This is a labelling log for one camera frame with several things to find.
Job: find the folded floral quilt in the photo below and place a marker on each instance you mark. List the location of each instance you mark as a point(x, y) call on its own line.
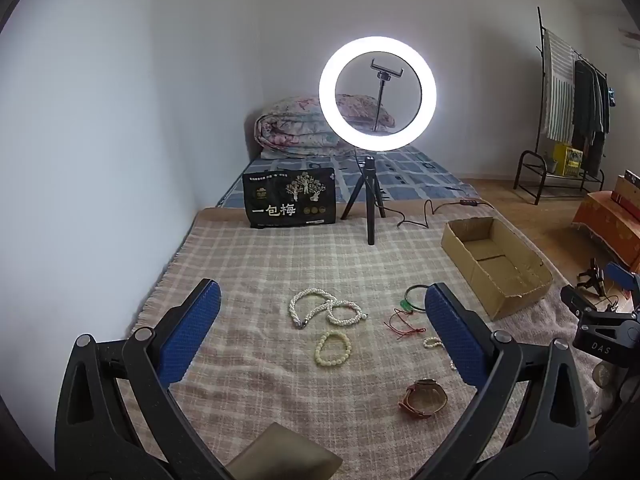
point(290, 130)

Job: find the brown red box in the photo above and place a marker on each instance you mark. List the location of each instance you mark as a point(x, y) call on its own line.
point(627, 192)

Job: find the tan card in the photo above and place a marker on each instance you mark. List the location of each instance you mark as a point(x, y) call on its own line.
point(285, 455)

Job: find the black tripod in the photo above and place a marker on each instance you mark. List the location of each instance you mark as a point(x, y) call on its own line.
point(370, 200)

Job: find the person's right hand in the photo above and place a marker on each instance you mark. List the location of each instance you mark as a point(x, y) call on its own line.
point(605, 385)

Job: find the black metal clothes rack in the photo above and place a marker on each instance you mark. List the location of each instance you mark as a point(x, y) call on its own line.
point(539, 85)

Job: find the dark hanging clothes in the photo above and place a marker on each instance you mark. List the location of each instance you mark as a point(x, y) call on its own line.
point(587, 110)

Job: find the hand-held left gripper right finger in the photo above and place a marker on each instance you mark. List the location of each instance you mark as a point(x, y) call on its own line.
point(452, 335)

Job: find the beige plaid blanket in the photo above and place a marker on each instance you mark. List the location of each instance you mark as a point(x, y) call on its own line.
point(250, 270)

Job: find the dark thin bangle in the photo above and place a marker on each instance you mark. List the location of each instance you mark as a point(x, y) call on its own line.
point(414, 287)

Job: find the pale fluffy blanket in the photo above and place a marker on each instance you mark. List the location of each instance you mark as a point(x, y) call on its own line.
point(560, 325)

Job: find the black printed bag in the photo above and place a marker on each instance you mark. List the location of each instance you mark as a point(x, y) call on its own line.
point(290, 195)

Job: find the striped towel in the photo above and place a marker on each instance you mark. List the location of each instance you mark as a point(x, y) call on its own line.
point(557, 85)

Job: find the yellow box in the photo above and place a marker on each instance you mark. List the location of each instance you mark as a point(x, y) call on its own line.
point(567, 160)

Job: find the blue patterned bedsheet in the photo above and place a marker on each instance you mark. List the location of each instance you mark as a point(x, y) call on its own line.
point(410, 170)

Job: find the brown leather wristwatch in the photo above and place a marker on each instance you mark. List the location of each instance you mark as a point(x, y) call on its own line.
point(425, 395)

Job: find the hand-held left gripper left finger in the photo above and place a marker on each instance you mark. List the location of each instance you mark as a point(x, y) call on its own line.
point(192, 330)

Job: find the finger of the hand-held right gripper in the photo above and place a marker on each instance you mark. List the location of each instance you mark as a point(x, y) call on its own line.
point(622, 275)
point(577, 302)

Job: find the cardboard box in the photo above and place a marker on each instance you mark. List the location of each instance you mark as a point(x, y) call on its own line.
point(510, 305)

